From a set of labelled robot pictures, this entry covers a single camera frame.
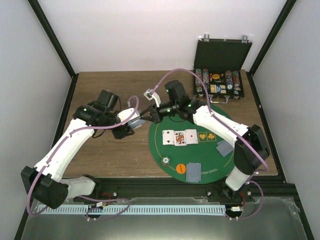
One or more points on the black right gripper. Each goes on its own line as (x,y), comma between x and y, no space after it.
(156,117)

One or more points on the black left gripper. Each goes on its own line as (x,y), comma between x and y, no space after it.
(123,132)

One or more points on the blue patterned card deck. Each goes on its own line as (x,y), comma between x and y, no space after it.
(136,124)

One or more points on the face up community card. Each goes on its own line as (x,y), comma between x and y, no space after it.
(168,137)

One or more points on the face up queen card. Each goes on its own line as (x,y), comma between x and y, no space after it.
(180,138)

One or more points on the face up ace diamonds card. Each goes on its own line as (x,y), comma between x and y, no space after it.
(191,136)

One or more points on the orange round blind button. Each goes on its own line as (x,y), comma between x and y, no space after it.
(181,169)

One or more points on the dealt blue card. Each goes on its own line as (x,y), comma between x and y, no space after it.
(224,148)
(191,172)
(196,172)

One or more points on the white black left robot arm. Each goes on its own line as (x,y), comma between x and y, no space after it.
(80,129)

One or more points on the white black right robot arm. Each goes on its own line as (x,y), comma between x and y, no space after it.
(249,145)

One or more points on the round green poker mat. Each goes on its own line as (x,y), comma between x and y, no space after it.
(213,165)

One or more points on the chip row in case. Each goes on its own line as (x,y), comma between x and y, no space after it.
(198,85)
(206,79)
(236,81)
(228,80)

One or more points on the yellow card box in case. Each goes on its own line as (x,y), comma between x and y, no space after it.
(213,88)

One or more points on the blue card box in case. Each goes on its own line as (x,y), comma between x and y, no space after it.
(221,89)

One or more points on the black poker chip case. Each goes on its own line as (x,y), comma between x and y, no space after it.
(219,56)

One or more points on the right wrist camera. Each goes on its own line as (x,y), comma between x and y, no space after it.
(152,95)

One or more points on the light blue slotted cable duct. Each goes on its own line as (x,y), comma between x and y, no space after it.
(78,209)

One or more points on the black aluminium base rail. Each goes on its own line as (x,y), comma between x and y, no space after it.
(160,187)

